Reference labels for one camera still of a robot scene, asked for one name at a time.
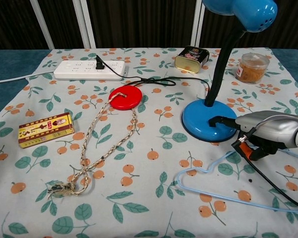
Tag light blue wire hanger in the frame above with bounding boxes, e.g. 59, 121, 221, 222
176, 149, 298, 214

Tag black robot hand cable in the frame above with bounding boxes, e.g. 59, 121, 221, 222
242, 146, 298, 211

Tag red round disc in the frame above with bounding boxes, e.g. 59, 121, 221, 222
108, 85, 143, 110

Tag gold and black tin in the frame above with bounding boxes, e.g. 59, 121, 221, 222
174, 45, 210, 74

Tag black lamp power cord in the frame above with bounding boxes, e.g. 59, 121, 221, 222
95, 55, 211, 100

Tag blue desk lamp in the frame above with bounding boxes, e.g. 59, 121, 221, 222
182, 0, 279, 143

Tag silver and black right hand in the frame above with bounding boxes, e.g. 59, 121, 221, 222
208, 111, 298, 161

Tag white power strip cable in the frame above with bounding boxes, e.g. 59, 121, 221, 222
0, 71, 55, 85

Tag floral patterned tablecloth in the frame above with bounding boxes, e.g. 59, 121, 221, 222
0, 47, 298, 238

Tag clear jar of rubber bands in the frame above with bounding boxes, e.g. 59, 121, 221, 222
235, 52, 269, 84

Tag yellow and red box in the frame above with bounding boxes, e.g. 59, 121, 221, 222
18, 112, 75, 149

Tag braided beige rope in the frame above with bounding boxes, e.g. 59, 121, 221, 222
47, 92, 138, 201

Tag white window frame post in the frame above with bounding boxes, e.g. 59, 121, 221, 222
189, 0, 206, 48
73, 0, 97, 49
29, 0, 56, 50

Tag white power strip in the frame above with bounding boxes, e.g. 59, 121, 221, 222
53, 60, 128, 81

